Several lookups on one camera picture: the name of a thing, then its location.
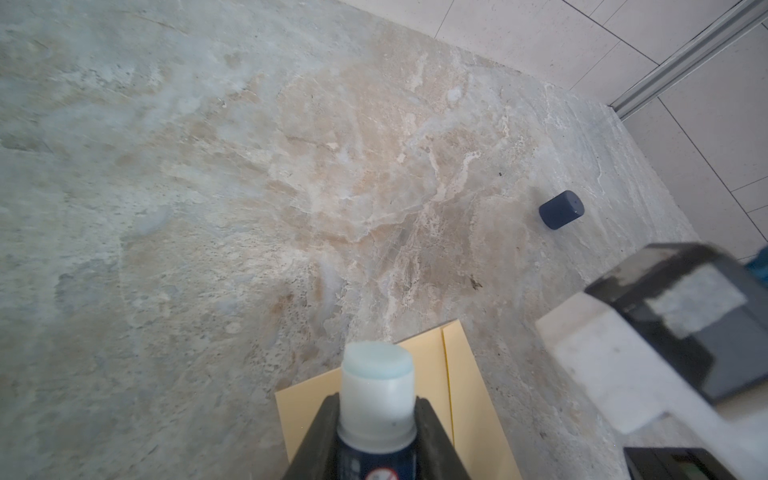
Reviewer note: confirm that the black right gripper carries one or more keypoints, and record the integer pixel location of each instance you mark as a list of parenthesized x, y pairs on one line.
[(674, 464)]

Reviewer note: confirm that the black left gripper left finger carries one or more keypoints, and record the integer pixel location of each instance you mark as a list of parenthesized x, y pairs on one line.
[(317, 455)]

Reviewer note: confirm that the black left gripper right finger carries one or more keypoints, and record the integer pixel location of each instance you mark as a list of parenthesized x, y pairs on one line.
[(436, 456)]

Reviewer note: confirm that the blue glue stick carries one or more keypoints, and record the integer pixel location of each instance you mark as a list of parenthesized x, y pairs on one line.
[(376, 426)]

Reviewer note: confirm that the yellow paper envelope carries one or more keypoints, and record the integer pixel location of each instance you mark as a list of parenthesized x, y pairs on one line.
[(446, 374)]

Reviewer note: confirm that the dark blue glue cap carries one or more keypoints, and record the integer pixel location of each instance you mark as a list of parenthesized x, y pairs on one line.
[(561, 210)]

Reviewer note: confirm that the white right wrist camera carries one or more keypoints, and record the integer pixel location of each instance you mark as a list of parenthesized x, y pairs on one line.
[(676, 329)]

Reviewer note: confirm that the aluminium corner post right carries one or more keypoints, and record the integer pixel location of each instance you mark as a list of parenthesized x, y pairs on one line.
[(721, 33)]

